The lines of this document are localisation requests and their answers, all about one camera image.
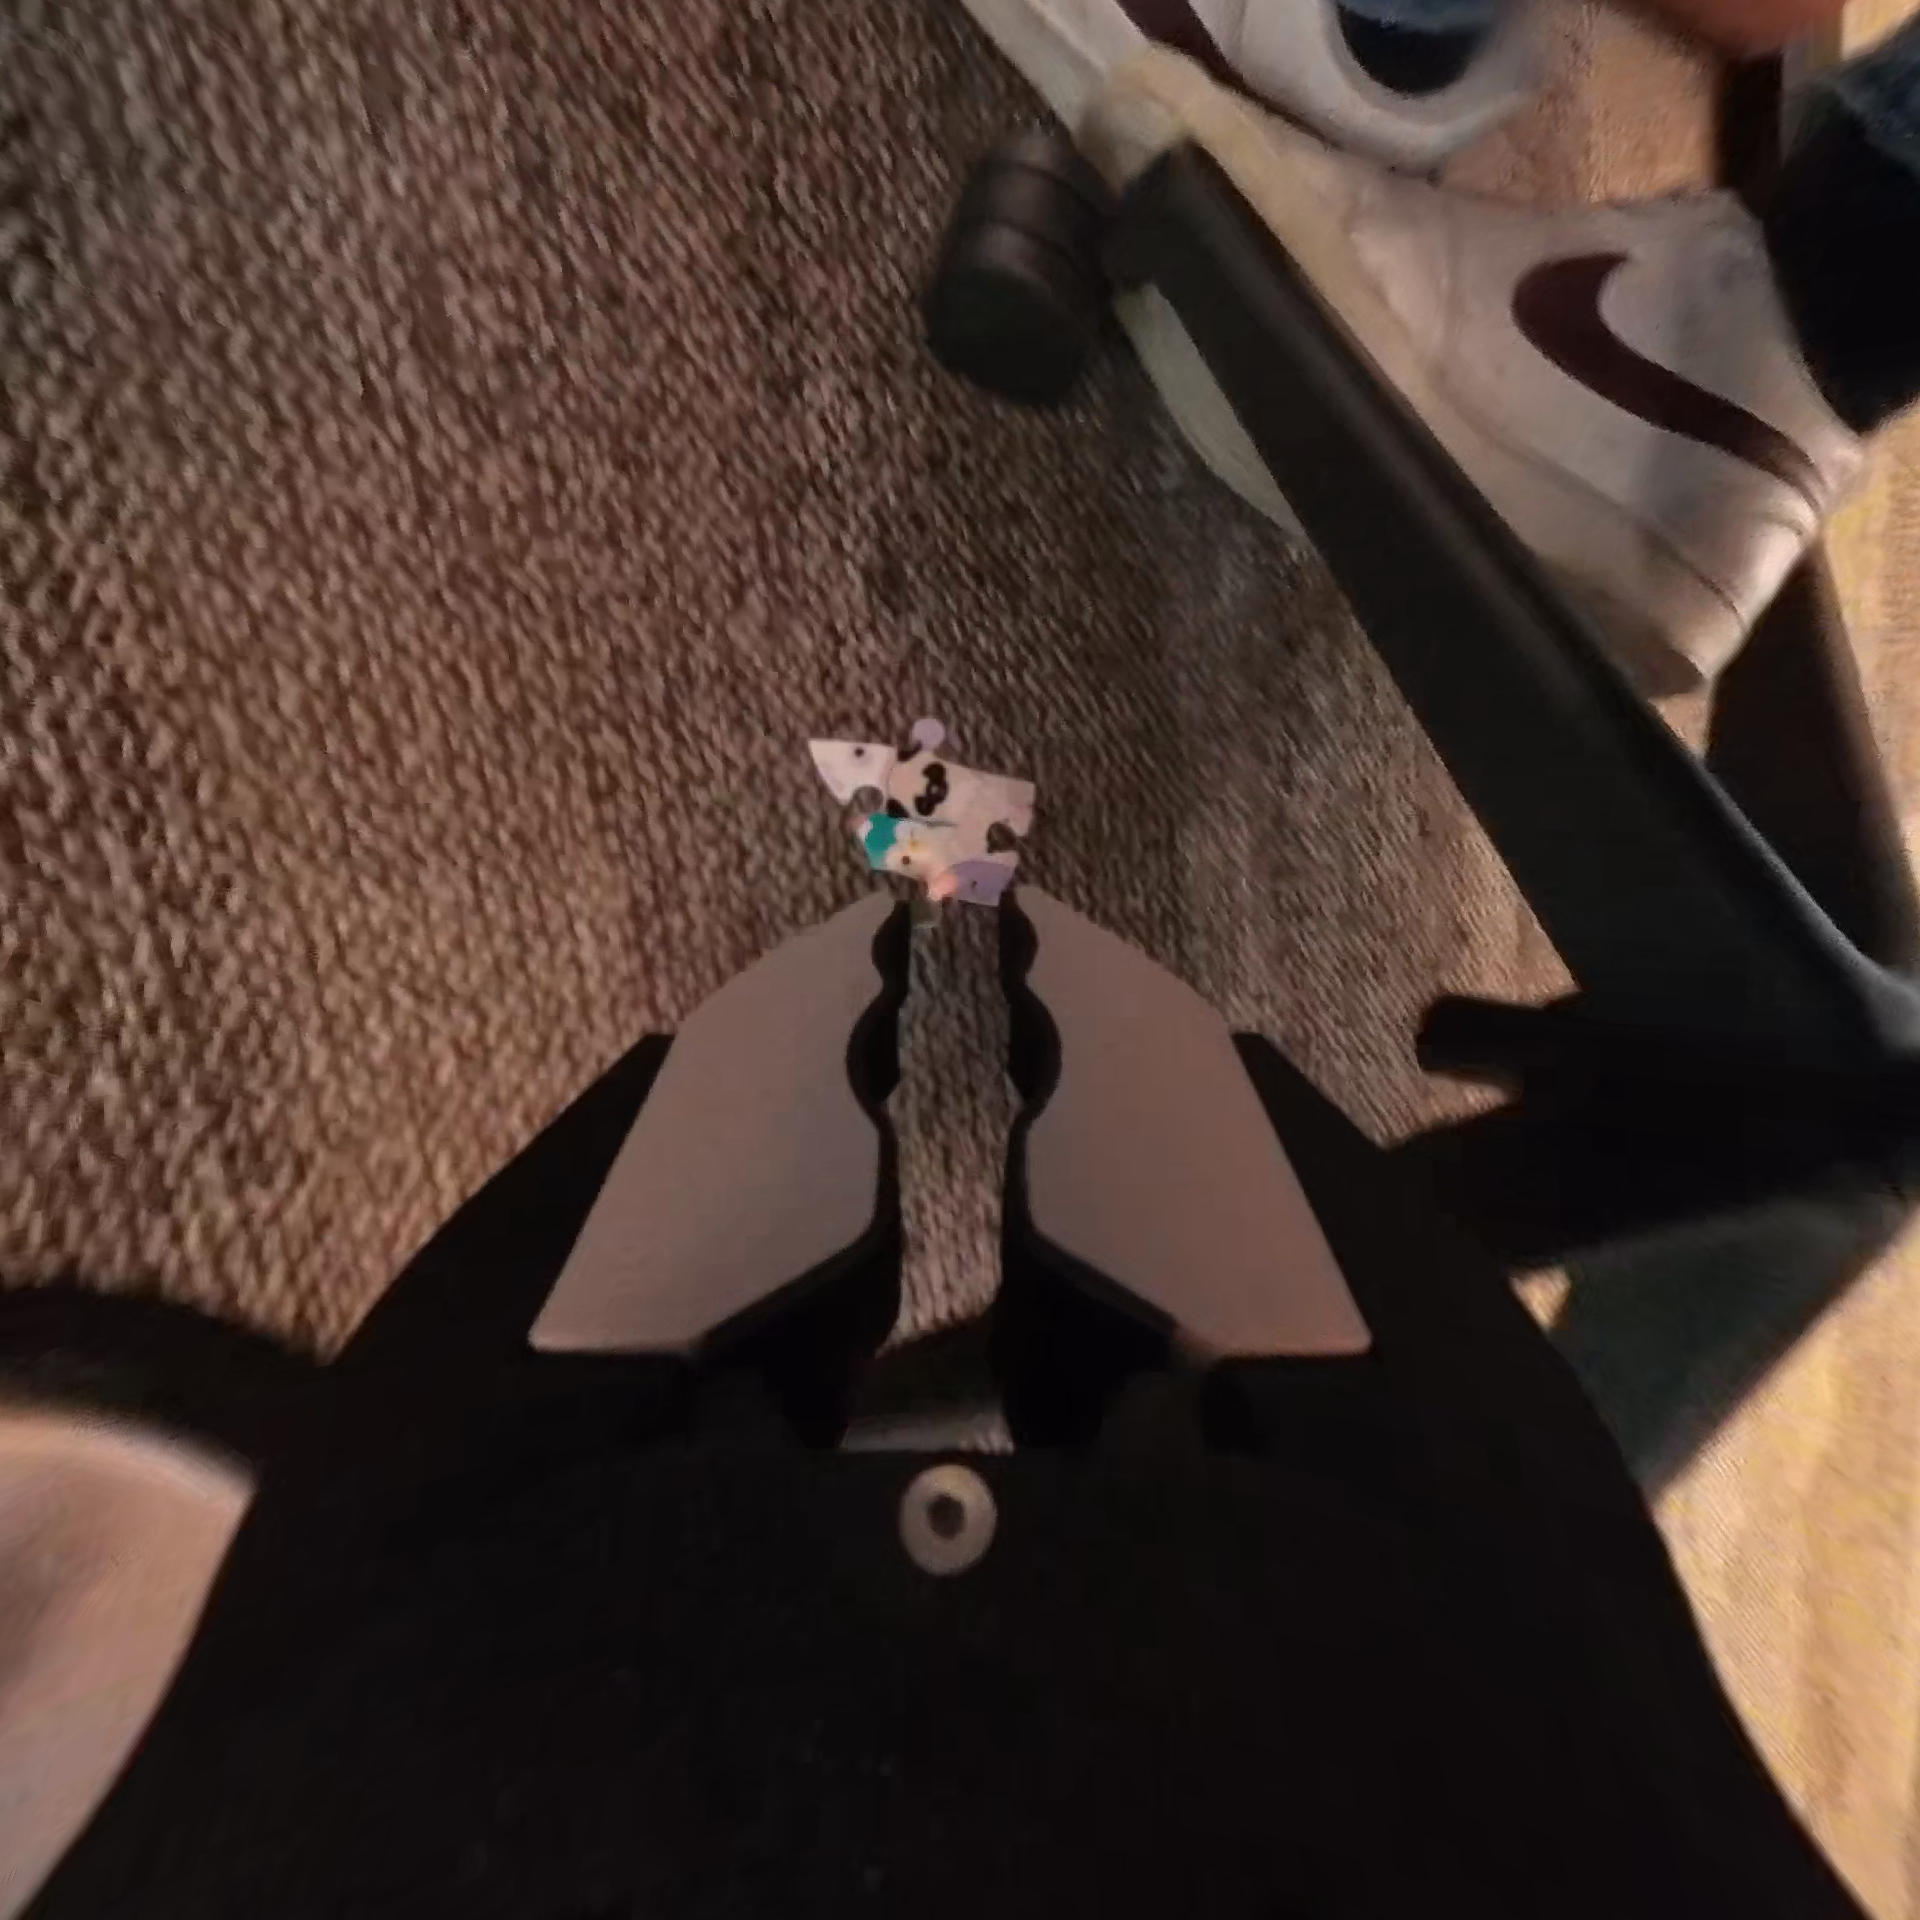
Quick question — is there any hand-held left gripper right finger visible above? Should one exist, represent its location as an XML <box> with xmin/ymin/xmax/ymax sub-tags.
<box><xmin>989</xmin><ymin>897</ymin><xmax>1369</xmax><ymax>1450</ymax></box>

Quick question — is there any person's white sneaker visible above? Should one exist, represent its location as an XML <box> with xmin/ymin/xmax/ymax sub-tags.
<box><xmin>1118</xmin><ymin>89</ymin><xmax>1870</xmax><ymax>700</ymax></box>
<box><xmin>961</xmin><ymin>0</ymin><xmax>1555</xmax><ymax>174</ymax></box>

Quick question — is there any black office chair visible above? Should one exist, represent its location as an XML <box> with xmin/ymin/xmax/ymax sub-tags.
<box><xmin>922</xmin><ymin>120</ymin><xmax>1920</xmax><ymax>1279</ymax></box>

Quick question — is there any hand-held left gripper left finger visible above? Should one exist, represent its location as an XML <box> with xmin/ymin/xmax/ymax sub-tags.
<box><xmin>529</xmin><ymin>897</ymin><xmax>912</xmax><ymax>1450</ymax></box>

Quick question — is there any single printed puzzle piece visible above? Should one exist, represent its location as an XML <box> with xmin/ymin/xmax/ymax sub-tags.
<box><xmin>810</xmin><ymin>719</ymin><xmax>1041</xmax><ymax>935</ymax></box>

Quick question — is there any person's leg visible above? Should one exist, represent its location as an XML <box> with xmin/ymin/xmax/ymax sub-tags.
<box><xmin>1710</xmin><ymin>0</ymin><xmax>1920</xmax><ymax>438</ymax></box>

